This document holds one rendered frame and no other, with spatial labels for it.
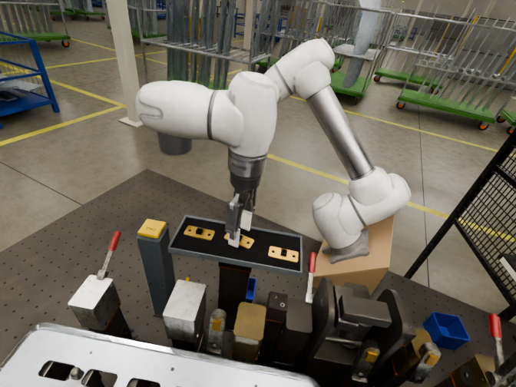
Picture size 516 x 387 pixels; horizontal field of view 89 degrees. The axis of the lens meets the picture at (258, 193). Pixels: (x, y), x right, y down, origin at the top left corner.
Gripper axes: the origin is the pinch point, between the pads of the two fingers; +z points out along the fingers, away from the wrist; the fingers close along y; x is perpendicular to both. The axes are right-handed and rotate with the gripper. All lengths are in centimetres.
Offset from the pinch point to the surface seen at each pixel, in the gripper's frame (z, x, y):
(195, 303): 9.1, -1.4, 20.1
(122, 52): 24, -283, -226
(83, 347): 20.0, -22.7, 37.2
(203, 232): 3.7, -10.4, 3.0
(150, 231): 4.0, -23.5, 10.0
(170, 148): 110, -181, -181
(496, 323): 6, 70, -9
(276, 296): 10.1, 15.8, 8.0
